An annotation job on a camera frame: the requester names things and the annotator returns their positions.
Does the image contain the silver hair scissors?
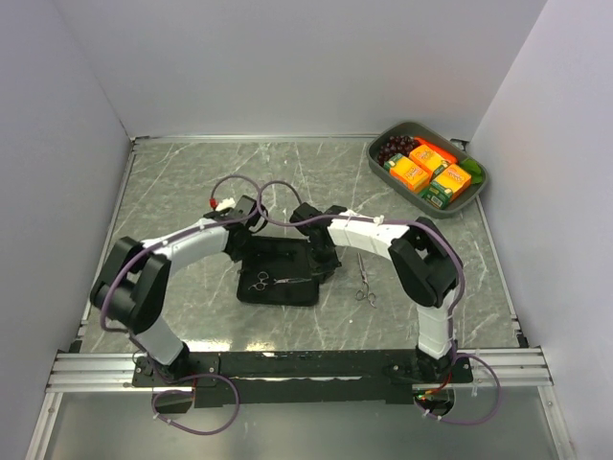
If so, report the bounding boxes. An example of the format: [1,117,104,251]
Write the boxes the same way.
[355,253,376,308]
[249,271,311,291]

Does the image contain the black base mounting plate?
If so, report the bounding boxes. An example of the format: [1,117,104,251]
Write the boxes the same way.
[132,349,473,408]

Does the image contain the orange juice carton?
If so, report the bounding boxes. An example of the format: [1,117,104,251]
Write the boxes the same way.
[423,164,472,209]
[409,145,450,179]
[383,154,429,194]

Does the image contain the black zippered tool case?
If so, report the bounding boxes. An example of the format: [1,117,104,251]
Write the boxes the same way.
[237,236,319,307]

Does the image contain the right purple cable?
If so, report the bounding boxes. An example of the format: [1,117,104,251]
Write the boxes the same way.
[256,180,466,336]

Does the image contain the grey plastic tray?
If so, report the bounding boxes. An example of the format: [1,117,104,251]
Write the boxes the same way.
[368,122,488,219]

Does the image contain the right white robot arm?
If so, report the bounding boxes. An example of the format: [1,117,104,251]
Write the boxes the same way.
[289,203,465,382]

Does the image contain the green leaf vegetable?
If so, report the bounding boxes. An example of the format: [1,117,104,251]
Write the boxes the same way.
[459,158,485,185]

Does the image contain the orange carrot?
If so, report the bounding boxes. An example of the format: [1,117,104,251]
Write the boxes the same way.
[414,136,458,164]

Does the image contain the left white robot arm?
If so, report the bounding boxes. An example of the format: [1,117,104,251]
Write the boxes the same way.
[89,195,261,385]

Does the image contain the dark red grapes bunch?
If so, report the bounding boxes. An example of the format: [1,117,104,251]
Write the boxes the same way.
[376,136,420,167]

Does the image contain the purple cable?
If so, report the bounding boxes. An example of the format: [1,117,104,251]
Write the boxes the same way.
[256,180,466,336]
[98,174,269,380]

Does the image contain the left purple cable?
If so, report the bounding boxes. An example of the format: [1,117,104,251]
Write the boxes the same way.
[98,174,269,380]

